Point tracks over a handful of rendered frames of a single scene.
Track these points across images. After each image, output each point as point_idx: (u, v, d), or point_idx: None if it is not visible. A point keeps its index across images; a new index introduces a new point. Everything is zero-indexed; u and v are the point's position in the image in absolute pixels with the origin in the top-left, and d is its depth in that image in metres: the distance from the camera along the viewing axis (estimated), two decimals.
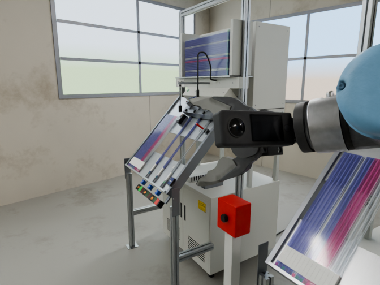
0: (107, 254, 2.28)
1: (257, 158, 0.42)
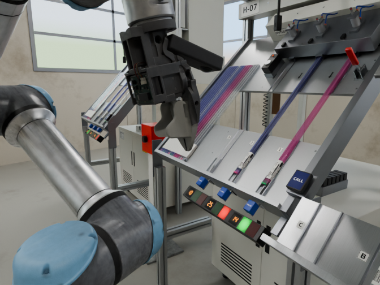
0: None
1: None
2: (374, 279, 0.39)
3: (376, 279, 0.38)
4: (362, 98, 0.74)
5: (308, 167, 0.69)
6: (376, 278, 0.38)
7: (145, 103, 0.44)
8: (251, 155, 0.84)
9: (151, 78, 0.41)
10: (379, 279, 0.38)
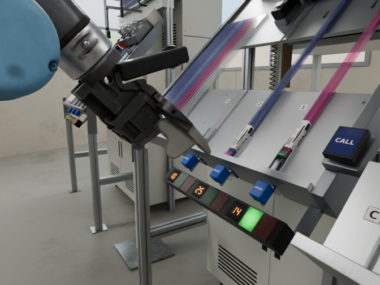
0: (46, 196, 2.23)
1: None
2: None
3: None
4: None
5: (355, 124, 0.42)
6: None
7: None
8: (250, 129, 0.57)
9: (122, 127, 0.40)
10: None
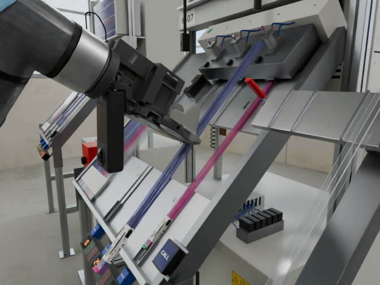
0: (24, 217, 2.35)
1: (145, 115, 0.39)
2: None
3: None
4: (266, 141, 0.59)
5: (189, 232, 0.54)
6: None
7: None
8: (128, 232, 0.45)
9: None
10: None
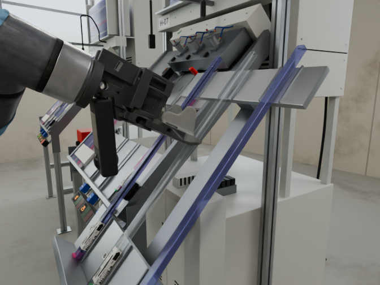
0: (25, 202, 2.57)
1: (133, 120, 0.40)
2: (95, 274, 0.46)
3: (95, 275, 0.46)
4: (204, 112, 0.81)
5: (146, 175, 0.76)
6: (96, 274, 0.46)
7: None
8: (99, 226, 0.55)
9: None
10: (96, 274, 0.46)
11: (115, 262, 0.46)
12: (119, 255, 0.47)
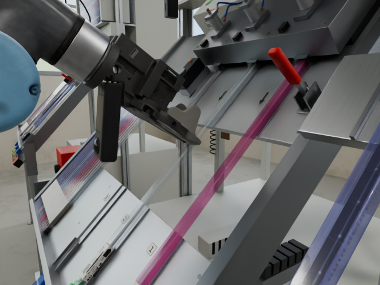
0: (1, 229, 2.10)
1: (140, 108, 0.40)
2: (83, 271, 0.45)
3: (83, 271, 0.44)
4: (305, 156, 0.34)
5: None
6: (84, 270, 0.44)
7: None
8: None
9: None
10: (85, 271, 0.44)
11: (106, 258, 0.45)
12: (110, 251, 0.45)
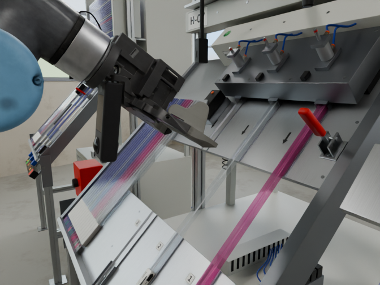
0: (13, 236, 2.15)
1: (140, 107, 0.40)
2: None
3: None
4: (331, 202, 0.39)
5: None
6: None
7: None
8: None
9: None
10: None
11: (148, 283, 0.50)
12: (152, 276, 0.50)
